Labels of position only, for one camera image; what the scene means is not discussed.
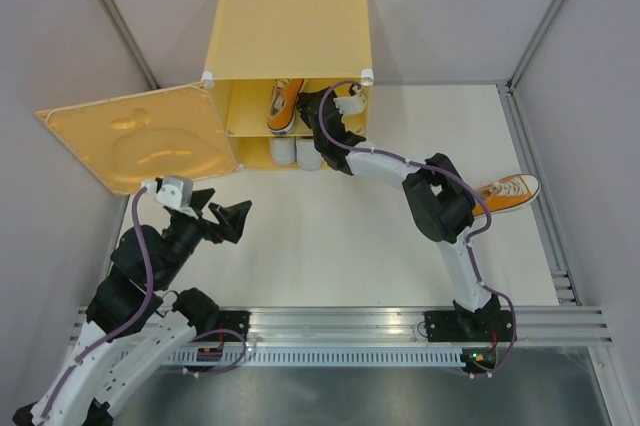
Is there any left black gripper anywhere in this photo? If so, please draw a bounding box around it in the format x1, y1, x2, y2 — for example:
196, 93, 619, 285
156, 188, 253, 288

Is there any white sneaker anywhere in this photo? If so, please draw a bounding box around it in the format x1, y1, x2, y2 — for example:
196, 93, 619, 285
295, 137, 324, 171
269, 137, 296, 166

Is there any orange canvas sneaker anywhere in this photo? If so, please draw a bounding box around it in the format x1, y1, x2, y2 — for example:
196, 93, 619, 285
476, 173, 541, 215
266, 78, 306, 135

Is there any yellow cabinet door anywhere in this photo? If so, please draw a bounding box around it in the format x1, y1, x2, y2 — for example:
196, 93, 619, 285
36, 82, 236, 195

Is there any yellow plastic shoe cabinet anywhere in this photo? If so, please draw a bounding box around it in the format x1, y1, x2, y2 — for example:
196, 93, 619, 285
201, 0, 374, 171

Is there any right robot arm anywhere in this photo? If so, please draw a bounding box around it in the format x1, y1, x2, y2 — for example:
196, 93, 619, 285
295, 87, 513, 343

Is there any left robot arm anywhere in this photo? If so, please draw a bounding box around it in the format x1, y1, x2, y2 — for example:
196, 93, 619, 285
12, 177, 252, 425

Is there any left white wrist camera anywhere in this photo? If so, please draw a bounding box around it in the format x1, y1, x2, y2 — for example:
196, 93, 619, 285
141, 175, 197, 218

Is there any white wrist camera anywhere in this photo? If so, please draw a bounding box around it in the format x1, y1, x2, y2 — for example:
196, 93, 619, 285
141, 175, 197, 218
333, 85, 368, 116

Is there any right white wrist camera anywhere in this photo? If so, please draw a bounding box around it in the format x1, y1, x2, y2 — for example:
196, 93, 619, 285
333, 85, 368, 116

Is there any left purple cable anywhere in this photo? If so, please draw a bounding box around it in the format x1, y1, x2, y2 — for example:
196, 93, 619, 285
37, 183, 156, 420

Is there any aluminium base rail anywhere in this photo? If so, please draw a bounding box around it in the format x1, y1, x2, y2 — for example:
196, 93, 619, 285
67, 304, 614, 347

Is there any white slotted cable duct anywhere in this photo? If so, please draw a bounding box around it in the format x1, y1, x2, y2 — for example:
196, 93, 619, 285
163, 347, 465, 368

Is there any right aluminium frame post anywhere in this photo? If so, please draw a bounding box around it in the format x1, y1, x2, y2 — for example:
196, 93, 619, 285
506, 0, 567, 93

